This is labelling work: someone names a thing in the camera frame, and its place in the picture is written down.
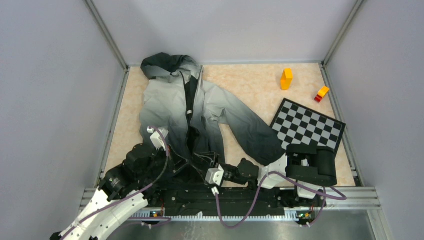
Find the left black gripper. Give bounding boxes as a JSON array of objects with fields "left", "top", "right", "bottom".
[{"left": 137, "top": 143, "right": 189, "bottom": 180}]

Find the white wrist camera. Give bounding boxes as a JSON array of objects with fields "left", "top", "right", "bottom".
[
  {"left": 147, "top": 126, "right": 169, "bottom": 149},
  {"left": 205, "top": 164, "right": 225, "bottom": 196}
]

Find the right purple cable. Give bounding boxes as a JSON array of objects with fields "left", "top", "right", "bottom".
[{"left": 214, "top": 170, "right": 348, "bottom": 230}]

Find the grey black gradient hooded jacket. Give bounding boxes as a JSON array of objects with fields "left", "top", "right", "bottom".
[{"left": 139, "top": 52, "right": 284, "bottom": 184}]

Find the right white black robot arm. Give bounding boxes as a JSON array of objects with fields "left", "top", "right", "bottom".
[{"left": 202, "top": 144, "right": 338, "bottom": 206}]

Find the red yellow toy block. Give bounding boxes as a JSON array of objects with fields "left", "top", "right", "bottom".
[{"left": 314, "top": 86, "right": 330, "bottom": 103}]

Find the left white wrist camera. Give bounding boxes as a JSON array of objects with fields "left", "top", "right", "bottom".
[{"left": 147, "top": 126, "right": 169, "bottom": 149}]

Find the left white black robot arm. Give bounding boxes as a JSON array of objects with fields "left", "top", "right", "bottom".
[{"left": 50, "top": 144, "right": 187, "bottom": 240}]

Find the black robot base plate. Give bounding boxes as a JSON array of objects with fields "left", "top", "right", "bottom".
[{"left": 129, "top": 186, "right": 327, "bottom": 218}]

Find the black white checkerboard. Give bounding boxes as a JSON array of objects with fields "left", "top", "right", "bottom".
[{"left": 270, "top": 98, "right": 346, "bottom": 154}]

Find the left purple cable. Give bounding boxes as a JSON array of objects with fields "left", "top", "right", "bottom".
[{"left": 59, "top": 125, "right": 171, "bottom": 240}]

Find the aluminium frame rail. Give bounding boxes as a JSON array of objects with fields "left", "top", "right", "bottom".
[{"left": 79, "top": 186, "right": 382, "bottom": 222}]

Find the purple cable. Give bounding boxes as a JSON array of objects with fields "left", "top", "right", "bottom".
[
  {"left": 214, "top": 170, "right": 348, "bottom": 230},
  {"left": 59, "top": 125, "right": 171, "bottom": 240}
]

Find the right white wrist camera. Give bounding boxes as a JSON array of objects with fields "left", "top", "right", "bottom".
[{"left": 205, "top": 164, "right": 225, "bottom": 196}]

